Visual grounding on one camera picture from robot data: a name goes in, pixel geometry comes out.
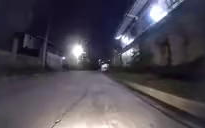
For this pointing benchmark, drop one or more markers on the grey asphalt road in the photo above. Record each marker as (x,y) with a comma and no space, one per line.
(83,103)

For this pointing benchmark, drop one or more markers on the grass verge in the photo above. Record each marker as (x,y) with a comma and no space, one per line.
(176,81)

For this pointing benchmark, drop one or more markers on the pale boundary wall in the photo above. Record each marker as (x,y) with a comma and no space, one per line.
(23,60)

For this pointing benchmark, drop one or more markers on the pale vehicle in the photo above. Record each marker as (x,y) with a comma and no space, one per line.
(104,67)

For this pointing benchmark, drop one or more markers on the pole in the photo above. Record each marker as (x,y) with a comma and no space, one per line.
(45,50)

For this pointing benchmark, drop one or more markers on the multi-storey building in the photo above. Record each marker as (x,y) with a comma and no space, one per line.
(170,36)

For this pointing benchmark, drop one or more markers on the street lamp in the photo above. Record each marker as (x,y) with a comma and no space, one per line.
(77,51)

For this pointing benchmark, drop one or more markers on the concrete kerb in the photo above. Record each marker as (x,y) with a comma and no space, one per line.
(170,98)

